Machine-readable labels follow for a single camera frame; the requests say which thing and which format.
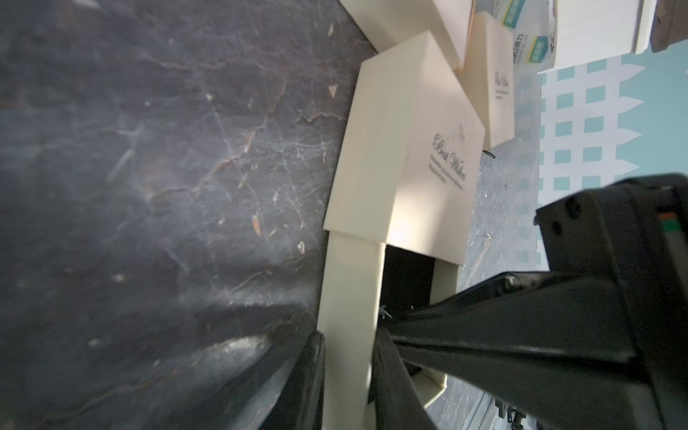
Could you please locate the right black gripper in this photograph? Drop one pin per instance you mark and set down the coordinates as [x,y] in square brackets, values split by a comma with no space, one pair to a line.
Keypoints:
[603,350]

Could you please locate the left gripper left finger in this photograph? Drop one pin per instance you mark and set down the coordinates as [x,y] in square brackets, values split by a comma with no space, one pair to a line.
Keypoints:
[301,402]

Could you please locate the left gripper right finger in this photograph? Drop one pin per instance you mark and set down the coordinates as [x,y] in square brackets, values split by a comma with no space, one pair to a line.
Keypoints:
[395,399]

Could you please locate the cream tan-drawer jewelry box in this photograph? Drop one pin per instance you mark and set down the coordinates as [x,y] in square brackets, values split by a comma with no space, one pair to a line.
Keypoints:
[487,78]

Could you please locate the clear tape roll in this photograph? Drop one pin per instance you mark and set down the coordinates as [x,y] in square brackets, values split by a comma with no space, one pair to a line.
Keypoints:
[533,24]

